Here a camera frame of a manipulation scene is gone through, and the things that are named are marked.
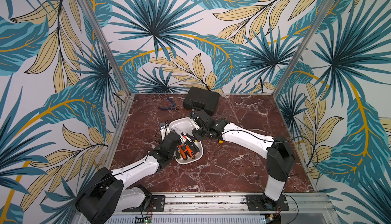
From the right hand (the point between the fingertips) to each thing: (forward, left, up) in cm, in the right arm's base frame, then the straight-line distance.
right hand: (195, 131), depth 85 cm
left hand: (0, +13, -2) cm, 13 cm away
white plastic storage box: (+5, +5, -2) cm, 7 cm away
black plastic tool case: (+32, -4, -9) cm, 34 cm away
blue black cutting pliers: (+26, +17, -11) cm, 33 cm away
